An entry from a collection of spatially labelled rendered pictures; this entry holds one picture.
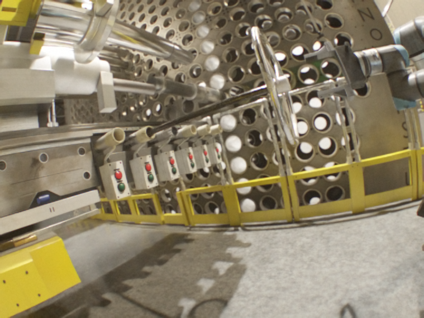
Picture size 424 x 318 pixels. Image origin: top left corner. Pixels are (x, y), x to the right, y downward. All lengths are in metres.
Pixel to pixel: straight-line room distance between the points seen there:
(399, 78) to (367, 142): 1.82
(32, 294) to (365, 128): 2.60
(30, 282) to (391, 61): 1.02
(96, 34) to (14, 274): 0.86
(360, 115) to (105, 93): 2.35
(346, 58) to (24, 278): 0.94
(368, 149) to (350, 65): 1.88
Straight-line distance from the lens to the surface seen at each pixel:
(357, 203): 1.66
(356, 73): 0.61
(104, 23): 0.91
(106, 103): 1.15
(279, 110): 0.45
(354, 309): 0.92
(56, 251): 0.62
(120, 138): 0.83
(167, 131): 1.02
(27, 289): 0.50
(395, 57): 0.67
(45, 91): 0.91
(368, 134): 2.43
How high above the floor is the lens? 0.71
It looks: 2 degrees down
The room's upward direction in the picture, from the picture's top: 14 degrees counter-clockwise
